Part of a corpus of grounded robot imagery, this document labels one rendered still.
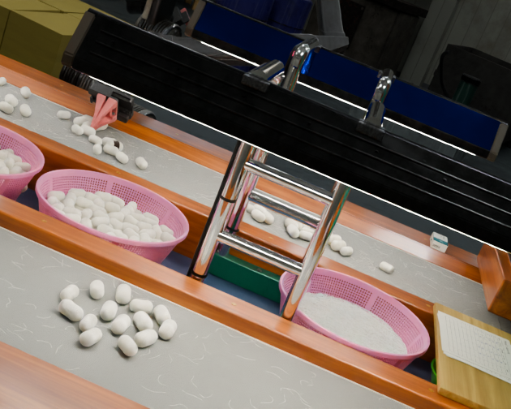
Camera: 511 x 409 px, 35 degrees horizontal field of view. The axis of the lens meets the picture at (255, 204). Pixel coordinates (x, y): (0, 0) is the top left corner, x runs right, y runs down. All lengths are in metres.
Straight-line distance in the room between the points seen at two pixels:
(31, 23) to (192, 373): 3.54
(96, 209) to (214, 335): 0.38
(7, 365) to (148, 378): 0.18
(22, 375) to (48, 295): 0.23
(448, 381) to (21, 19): 3.59
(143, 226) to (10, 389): 0.60
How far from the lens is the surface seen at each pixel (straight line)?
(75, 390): 0.92
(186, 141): 1.91
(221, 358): 1.13
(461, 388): 1.27
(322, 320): 1.36
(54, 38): 4.38
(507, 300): 1.57
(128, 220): 1.44
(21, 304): 1.09
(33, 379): 0.92
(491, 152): 1.54
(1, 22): 4.58
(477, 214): 0.99
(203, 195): 1.67
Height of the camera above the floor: 1.29
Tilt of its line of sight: 18 degrees down
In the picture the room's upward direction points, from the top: 22 degrees clockwise
